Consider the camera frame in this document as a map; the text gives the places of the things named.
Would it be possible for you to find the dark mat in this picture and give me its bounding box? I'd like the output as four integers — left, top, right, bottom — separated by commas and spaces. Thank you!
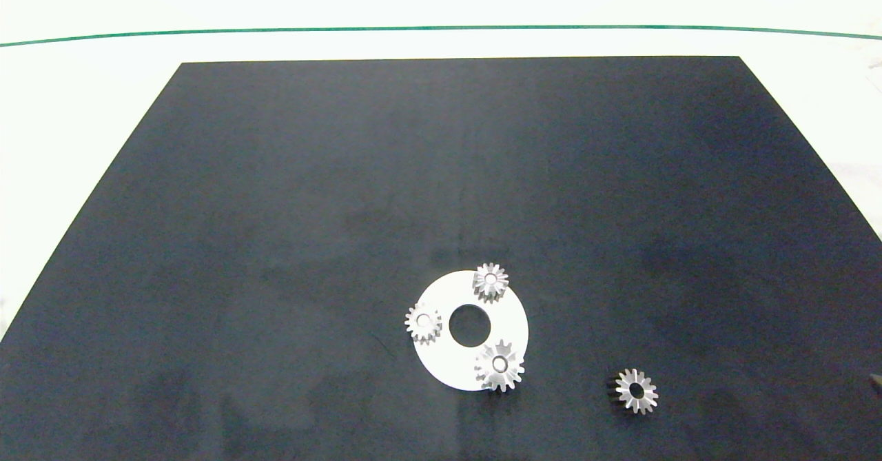
0, 56, 882, 461

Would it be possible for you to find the small steel gear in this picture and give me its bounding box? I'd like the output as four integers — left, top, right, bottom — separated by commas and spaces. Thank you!
613, 368, 659, 416
472, 263, 510, 304
404, 303, 443, 346

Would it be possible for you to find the large steel gear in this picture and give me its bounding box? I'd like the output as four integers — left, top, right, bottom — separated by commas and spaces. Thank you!
474, 340, 526, 393

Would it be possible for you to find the round white plate with pins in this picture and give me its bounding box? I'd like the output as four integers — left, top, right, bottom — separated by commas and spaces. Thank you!
413, 270, 529, 392

